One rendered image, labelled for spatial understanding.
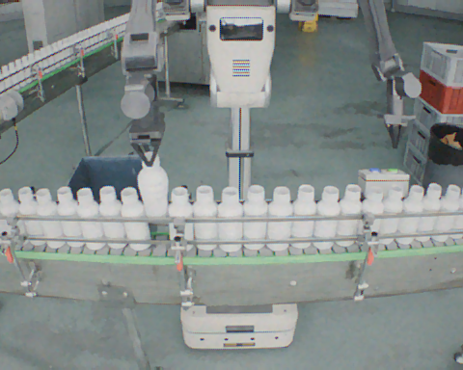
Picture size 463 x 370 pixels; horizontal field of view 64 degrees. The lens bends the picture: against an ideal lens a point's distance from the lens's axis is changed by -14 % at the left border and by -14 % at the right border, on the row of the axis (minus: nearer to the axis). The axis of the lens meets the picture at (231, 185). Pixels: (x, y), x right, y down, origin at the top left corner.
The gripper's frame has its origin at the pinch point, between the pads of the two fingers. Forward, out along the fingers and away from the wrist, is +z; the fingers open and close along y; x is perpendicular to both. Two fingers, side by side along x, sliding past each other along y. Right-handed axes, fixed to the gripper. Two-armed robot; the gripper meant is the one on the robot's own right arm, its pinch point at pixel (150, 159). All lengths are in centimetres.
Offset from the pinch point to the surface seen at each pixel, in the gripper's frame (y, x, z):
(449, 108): -173, 181, 55
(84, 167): -56, -39, 35
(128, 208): 2.5, -6.2, 11.8
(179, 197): 2.2, 6.2, 8.8
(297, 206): 1.2, 33.5, 12.6
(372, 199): 2, 52, 10
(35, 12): -535, -280, 31
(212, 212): 2.2, 13.6, 13.2
